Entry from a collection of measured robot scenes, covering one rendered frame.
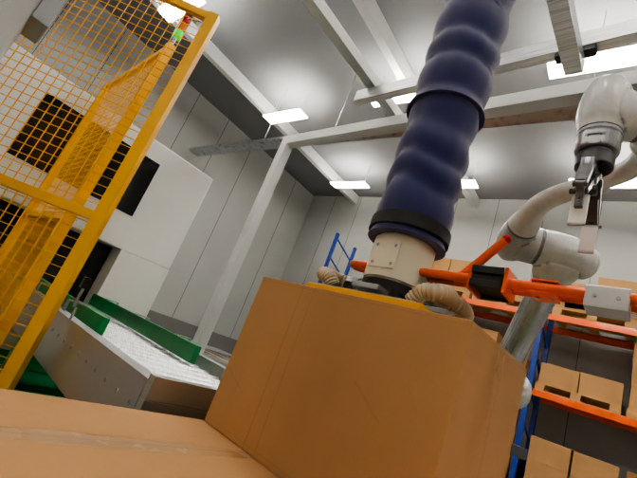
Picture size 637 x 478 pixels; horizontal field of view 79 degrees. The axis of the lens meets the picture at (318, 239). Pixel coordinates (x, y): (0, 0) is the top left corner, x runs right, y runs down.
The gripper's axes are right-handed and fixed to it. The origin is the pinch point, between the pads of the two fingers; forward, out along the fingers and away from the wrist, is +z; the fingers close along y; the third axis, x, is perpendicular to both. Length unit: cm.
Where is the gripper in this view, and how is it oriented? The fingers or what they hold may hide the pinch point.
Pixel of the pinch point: (581, 235)
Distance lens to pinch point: 99.3
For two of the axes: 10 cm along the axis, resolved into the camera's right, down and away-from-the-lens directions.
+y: -6.1, -4.4, -6.6
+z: -3.4, 9.0, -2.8
